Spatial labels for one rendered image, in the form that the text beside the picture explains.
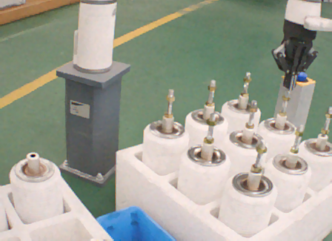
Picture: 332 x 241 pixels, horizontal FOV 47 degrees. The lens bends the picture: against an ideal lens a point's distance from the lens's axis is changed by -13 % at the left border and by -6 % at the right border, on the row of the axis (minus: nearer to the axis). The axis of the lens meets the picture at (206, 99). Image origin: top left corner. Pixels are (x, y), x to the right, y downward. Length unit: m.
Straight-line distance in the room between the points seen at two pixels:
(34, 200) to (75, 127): 0.40
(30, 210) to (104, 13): 0.49
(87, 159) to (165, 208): 0.33
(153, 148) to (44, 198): 0.27
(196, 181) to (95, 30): 0.42
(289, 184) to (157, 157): 0.27
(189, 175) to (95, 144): 0.35
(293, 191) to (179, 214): 0.22
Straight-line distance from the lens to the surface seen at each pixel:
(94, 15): 0.96
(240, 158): 0.85
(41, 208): 0.72
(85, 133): 1.05
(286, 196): 0.81
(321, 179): 0.91
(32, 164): 0.71
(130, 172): 0.89
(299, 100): 1.09
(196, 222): 0.76
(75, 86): 1.01
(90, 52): 0.98
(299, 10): 0.85
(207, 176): 0.77
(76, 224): 0.74
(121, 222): 0.86
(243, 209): 0.71
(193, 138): 0.93
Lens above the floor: 0.66
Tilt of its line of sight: 23 degrees down
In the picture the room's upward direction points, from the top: 8 degrees clockwise
